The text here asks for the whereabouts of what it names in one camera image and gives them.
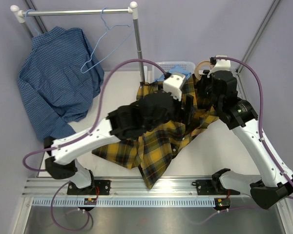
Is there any wooden hanger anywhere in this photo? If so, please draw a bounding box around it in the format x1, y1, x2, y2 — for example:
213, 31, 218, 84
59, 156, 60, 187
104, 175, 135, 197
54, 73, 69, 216
194, 60, 214, 80

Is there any light blue shirt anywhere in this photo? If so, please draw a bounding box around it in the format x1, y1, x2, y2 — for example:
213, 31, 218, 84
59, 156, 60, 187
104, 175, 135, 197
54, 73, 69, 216
167, 65, 193, 79

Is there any yellow plaid shirt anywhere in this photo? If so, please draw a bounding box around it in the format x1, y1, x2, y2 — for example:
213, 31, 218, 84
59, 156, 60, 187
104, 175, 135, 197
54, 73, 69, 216
92, 75, 218, 189

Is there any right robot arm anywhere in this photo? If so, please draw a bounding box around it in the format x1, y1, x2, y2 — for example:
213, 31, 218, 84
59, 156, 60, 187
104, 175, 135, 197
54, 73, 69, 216
197, 70, 293, 210

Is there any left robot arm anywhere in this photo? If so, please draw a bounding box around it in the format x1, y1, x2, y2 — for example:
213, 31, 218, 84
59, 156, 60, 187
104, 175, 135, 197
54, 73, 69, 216
44, 91, 194, 195

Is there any blue checkered shirt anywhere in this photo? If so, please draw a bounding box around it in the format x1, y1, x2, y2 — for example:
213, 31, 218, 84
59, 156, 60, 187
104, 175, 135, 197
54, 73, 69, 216
18, 26, 105, 141

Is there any white plastic basket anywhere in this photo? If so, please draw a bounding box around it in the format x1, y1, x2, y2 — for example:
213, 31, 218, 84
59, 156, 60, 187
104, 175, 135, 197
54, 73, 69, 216
156, 61, 196, 73

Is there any white clothes rack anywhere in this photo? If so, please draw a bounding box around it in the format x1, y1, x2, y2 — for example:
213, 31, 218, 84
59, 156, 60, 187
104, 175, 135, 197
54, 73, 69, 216
10, 1, 149, 83

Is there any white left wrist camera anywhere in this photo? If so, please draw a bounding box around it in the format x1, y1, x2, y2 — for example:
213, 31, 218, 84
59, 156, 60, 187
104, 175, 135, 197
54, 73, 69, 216
163, 73, 187, 101

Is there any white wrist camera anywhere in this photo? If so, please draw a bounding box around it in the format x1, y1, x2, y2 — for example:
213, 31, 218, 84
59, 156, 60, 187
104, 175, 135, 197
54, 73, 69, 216
163, 73, 187, 101
208, 55, 231, 77

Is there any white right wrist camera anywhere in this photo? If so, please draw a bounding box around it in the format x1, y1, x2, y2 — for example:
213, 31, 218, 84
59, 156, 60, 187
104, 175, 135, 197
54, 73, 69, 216
208, 55, 231, 77

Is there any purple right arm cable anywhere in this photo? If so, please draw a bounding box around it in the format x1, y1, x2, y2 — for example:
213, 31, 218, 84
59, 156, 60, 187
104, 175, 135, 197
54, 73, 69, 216
185, 56, 293, 225

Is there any white slotted cable duct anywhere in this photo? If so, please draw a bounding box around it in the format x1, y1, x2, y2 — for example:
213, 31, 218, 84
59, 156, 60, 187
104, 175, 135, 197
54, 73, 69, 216
32, 197, 217, 207

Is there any aluminium frame post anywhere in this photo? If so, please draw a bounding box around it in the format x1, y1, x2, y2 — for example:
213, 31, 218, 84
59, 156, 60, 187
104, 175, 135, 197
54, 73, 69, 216
242, 0, 282, 63

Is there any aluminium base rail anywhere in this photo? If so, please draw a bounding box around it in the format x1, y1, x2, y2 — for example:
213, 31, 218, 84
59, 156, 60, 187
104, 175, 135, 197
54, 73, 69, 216
21, 175, 267, 197

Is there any blue wire hanger left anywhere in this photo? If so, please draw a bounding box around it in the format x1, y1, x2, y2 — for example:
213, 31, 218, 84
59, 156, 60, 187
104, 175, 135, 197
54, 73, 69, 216
24, 9, 42, 36

